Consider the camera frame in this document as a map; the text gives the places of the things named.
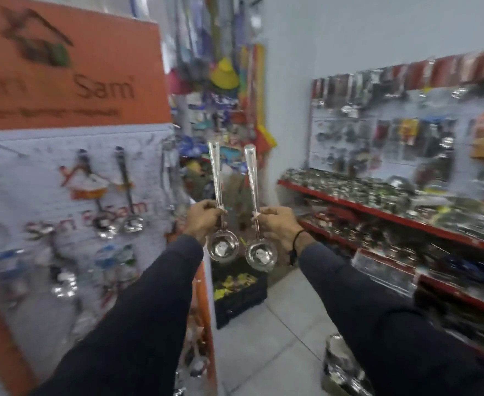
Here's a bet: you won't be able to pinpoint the person's left hand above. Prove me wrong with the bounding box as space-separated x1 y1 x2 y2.
182 200 229 246

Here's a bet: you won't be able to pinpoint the person's right hand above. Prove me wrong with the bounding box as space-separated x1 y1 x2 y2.
253 206 308 255

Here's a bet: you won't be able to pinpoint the person's right forearm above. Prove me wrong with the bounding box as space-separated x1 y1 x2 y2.
299 242 484 396

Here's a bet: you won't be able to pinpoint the person's left forearm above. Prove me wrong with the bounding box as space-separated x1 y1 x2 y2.
31 234 204 396

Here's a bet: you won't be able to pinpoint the row of small steel containers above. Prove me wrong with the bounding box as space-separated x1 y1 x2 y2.
281 168 416 211

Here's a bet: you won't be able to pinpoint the green carded kitchen tool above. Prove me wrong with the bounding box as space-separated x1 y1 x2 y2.
116 245 140 282

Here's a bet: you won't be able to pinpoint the black crate with yellow items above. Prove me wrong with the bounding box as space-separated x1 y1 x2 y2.
212 259 268 329

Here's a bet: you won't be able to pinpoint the blue carded kitchen tool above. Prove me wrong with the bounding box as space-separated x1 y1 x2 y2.
93 253 117 285

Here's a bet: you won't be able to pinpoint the clear plastic container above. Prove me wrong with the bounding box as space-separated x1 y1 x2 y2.
351 249 418 294

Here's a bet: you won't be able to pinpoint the yellow broom head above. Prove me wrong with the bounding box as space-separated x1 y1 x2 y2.
208 57 241 91

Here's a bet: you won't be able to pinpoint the bunch of colourful hanging brooms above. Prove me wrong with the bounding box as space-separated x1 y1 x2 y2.
165 0 278 161

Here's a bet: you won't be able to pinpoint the steel vessels on floor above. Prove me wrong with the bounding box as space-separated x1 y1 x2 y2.
322 333 374 396

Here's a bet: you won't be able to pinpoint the hanging kitchen tools on panel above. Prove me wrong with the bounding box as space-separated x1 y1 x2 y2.
310 49 484 190

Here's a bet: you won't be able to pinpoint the black thread wrist bracelet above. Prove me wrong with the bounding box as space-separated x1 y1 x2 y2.
288 229 308 267

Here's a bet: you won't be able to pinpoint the red wall shelf unit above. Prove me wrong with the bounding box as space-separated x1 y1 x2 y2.
277 47 484 367

